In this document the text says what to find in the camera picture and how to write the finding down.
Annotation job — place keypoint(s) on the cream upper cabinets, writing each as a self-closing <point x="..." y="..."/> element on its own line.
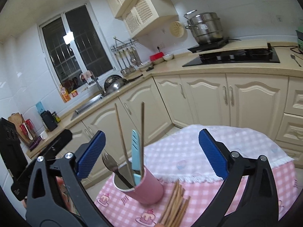
<point x="142" y="16"/>

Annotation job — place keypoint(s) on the red container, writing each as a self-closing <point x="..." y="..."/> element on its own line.
<point x="156" y="56"/>

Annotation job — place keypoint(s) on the light blue knife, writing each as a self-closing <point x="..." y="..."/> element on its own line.
<point x="135" y="157"/>

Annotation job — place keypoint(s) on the pink utensil cup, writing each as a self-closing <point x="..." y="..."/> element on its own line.
<point x="149" y="191"/>

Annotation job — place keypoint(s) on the cream lower cabinets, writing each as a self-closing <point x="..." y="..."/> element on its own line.
<point x="268" y="104"/>

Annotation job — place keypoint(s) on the dark kitchen window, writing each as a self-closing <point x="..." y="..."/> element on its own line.
<point x="74" y="47"/>

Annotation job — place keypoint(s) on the steel wok in sink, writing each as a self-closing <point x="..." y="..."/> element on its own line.
<point x="114" y="83"/>

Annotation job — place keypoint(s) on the metal spoon on counter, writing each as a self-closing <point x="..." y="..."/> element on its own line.
<point x="294" y="58"/>

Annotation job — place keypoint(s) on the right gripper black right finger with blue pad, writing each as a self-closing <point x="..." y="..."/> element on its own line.
<point x="248" y="194"/>

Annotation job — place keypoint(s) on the metal spork dark handle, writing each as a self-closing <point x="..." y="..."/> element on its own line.
<point x="112" y="166"/>

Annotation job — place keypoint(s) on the wooden chopstick bundle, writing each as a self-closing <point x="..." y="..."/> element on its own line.
<point x="176" y="207"/>

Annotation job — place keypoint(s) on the black gas stove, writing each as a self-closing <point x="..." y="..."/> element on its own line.
<point x="259" y="55"/>

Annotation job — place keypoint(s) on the white bowl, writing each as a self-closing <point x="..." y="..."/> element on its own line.
<point x="168" y="57"/>

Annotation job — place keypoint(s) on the cream cabinets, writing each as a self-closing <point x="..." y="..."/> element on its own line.
<point x="268" y="104"/>
<point x="142" y="16"/>

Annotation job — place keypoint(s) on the hanging utensil rack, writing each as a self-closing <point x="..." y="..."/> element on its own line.
<point x="126" y="55"/>

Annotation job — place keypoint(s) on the black knife block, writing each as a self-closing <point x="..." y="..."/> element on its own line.
<point x="49" y="120"/>

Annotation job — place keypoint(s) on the steel steamer pot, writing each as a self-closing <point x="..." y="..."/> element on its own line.
<point x="206" y="27"/>

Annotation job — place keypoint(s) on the pink checkered tablecloth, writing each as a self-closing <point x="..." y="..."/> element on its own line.
<point x="179" y="157"/>

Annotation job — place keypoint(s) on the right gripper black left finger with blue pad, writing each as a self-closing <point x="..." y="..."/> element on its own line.
<point x="56" y="196"/>

